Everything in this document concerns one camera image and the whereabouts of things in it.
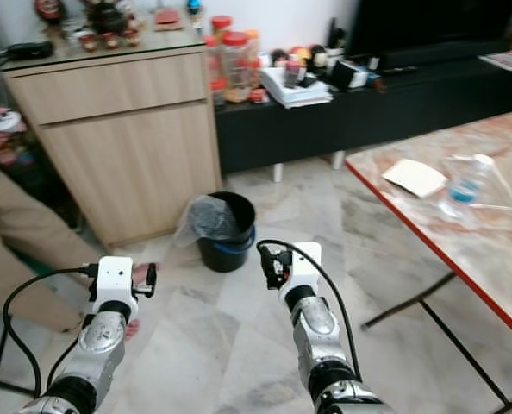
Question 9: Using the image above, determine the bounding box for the white paper napkin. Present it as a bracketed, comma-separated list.
[382, 158, 449, 199]

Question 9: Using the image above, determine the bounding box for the clear jar red lid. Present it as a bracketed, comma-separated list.
[209, 16, 234, 83]
[222, 31, 254, 104]

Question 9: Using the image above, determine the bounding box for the white round handheld controller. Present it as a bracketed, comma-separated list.
[0, 110, 23, 136]

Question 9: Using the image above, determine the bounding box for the black flat television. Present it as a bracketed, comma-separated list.
[345, 0, 512, 68]

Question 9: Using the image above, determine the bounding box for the black and white box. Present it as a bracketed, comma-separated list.
[328, 59, 371, 91]

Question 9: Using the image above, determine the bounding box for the light wooden cabinet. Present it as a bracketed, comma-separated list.
[0, 41, 223, 251]

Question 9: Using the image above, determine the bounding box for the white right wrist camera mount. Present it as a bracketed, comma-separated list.
[286, 241, 324, 291]

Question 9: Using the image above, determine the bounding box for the red round ornament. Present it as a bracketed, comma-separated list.
[34, 0, 67, 25]

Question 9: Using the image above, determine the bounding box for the dark potted ornament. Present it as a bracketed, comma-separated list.
[81, 0, 140, 37]

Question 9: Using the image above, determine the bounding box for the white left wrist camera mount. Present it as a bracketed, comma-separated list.
[96, 256, 137, 305]

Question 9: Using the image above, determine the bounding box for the short black left arm cable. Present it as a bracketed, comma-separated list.
[42, 336, 80, 389]

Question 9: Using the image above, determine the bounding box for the black remote holder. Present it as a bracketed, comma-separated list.
[325, 17, 348, 51]

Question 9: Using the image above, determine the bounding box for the black power adapter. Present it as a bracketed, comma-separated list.
[8, 41, 54, 61]

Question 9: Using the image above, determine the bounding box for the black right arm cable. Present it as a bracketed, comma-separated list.
[255, 238, 365, 380]

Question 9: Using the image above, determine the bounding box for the small red box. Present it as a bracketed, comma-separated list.
[154, 8, 184, 32]

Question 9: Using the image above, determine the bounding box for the white paper stack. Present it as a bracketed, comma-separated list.
[260, 66, 334, 109]

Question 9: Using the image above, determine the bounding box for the clear jar orange lid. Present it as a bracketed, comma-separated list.
[243, 28, 263, 83]

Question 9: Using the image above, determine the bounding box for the person in khaki clothes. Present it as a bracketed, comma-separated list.
[0, 147, 95, 335]

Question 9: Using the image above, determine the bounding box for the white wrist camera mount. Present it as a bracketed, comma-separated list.
[286, 241, 324, 291]
[96, 256, 137, 305]

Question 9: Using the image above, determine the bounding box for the person's right bare foot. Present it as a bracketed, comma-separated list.
[121, 317, 142, 341]

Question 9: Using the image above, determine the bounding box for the long black left arm cable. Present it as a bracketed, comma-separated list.
[1, 267, 91, 399]

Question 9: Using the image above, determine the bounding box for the black low TV bench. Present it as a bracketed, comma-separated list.
[215, 50, 512, 184]

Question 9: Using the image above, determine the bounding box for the black bin blue handle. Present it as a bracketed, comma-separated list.
[195, 191, 258, 273]

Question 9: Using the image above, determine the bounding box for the printed paper sheet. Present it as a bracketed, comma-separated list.
[478, 50, 512, 72]

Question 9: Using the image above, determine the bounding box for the clear plastic water bottle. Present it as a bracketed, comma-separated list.
[443, 153, 498, 228]

